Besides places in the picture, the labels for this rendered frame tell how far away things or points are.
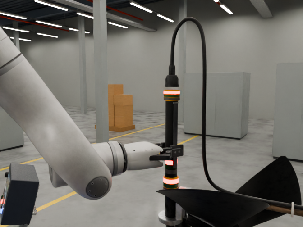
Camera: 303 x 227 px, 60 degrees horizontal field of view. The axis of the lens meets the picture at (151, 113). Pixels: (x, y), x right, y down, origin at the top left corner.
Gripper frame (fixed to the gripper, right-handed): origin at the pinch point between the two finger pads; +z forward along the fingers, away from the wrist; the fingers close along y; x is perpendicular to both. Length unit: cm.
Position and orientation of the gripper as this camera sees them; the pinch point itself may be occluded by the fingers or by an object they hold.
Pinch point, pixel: (172, 148)
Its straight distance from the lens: 73.0
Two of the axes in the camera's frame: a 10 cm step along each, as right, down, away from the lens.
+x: -0.1, -9.9, -1.2
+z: 8.8, -0.7, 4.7
